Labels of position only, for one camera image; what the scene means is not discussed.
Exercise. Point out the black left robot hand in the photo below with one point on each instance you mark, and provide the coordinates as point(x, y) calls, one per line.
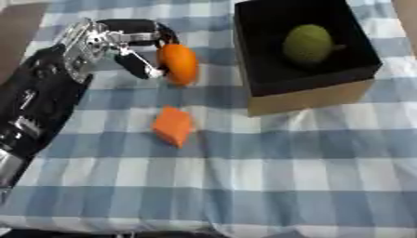
point(136, 63)

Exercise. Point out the orange toy fruit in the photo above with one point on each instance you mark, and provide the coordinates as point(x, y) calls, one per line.
point(178, 63)

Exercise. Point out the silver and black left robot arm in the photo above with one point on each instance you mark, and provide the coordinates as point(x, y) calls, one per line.
point(41, 93)

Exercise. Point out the tan cardboard box black inside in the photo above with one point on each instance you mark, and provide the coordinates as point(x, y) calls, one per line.
point(304, 55)

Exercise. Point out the orange block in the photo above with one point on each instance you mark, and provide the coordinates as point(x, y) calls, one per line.
point(172, 125)

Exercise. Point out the green toy fruit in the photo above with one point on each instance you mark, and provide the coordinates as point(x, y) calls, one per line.
point(308, 44)

